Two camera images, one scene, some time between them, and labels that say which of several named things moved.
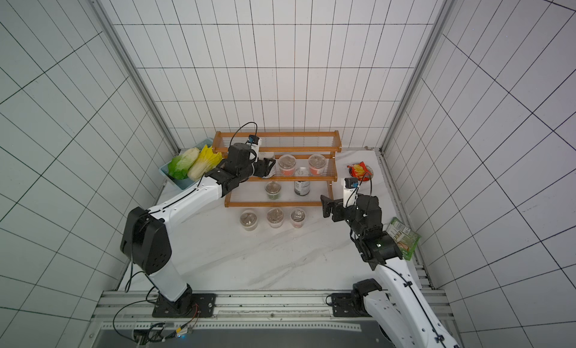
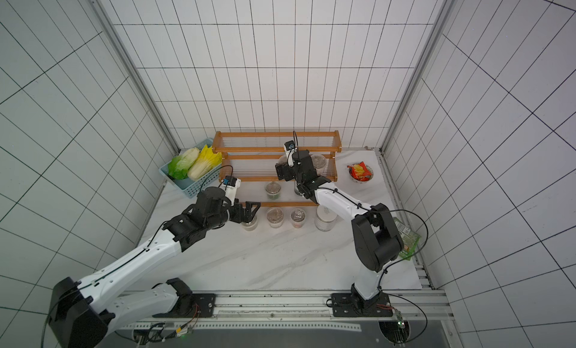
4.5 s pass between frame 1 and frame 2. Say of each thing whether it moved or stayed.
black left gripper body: moved
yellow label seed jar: stayed
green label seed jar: stayed
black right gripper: moved
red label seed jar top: stayed
